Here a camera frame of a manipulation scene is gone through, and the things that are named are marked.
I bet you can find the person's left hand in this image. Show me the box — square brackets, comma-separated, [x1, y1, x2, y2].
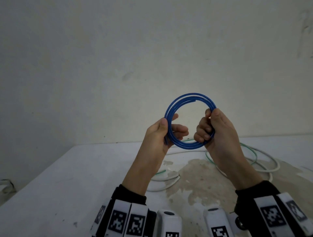
[142, 113, 189, 159]

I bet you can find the person's right hand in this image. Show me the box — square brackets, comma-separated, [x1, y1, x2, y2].
[194, 108, 243, 169]

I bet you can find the blue cable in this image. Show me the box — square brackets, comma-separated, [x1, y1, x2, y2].
[164, 92, 217, 149]

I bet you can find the green cable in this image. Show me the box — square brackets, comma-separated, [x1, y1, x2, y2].
[155, 138, 258, 175]

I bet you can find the white cable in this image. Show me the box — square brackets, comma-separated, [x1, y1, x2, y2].
[146, 144, 280, 192]

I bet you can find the person's left forearm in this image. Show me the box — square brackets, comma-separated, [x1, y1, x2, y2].
[122, 149, 167, 196]

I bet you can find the black left wristband with markers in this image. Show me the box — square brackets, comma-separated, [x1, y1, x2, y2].
[89, 184, 157, 237]

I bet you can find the black wristband with markers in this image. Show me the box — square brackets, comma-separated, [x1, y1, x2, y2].
[234, 180, 313, 237]
[89, 184, 157, 237]

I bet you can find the black right wristband with markers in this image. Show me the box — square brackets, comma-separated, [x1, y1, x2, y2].
[234, 180, 313, 237]

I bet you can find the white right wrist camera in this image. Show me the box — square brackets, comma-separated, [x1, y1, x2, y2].
[203, 206, 245, 237]

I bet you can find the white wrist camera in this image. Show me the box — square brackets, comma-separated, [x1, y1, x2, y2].
[203, 206, 245, 237]
[156, 209, 183, 237]

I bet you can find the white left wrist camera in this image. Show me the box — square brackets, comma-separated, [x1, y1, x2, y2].
[156, 209, 183, 237]

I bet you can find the white socket with black cord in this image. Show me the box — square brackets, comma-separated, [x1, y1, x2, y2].
[0, 179, 16, 196]

